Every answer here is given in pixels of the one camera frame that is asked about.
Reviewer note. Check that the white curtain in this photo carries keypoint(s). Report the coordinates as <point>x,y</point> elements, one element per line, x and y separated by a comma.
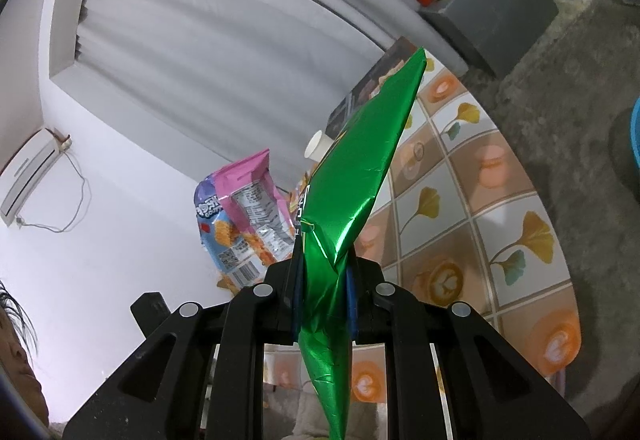
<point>225,44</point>

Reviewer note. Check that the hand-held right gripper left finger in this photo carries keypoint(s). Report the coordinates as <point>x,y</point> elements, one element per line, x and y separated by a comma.
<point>280,305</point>

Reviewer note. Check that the grey cabinet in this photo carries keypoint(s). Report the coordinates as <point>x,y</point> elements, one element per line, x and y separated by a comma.
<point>500,4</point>

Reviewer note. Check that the person's head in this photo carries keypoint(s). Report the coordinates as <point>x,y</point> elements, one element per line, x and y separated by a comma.
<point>20,380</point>

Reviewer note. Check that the orange cracker packet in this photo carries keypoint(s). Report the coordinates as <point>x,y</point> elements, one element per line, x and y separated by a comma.
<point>295,194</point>

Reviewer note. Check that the dark printed board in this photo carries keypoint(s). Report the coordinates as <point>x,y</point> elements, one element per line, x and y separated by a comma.
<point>350,104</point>

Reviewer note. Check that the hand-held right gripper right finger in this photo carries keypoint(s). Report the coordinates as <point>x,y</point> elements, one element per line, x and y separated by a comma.
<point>367,305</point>

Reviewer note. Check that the green chip bag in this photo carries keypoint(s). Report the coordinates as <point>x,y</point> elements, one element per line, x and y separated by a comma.
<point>360,159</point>

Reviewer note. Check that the white air conditioner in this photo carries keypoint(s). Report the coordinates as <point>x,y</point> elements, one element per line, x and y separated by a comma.
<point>30,174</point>

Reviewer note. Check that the white paper cup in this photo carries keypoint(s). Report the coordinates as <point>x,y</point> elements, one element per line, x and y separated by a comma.
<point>317,147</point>

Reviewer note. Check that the blue plastic basket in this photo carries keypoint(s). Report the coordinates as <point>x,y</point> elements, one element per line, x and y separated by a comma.
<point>636,129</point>

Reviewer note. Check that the leaf patterned tablecloth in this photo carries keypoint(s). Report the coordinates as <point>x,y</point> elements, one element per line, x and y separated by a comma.
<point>500,230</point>

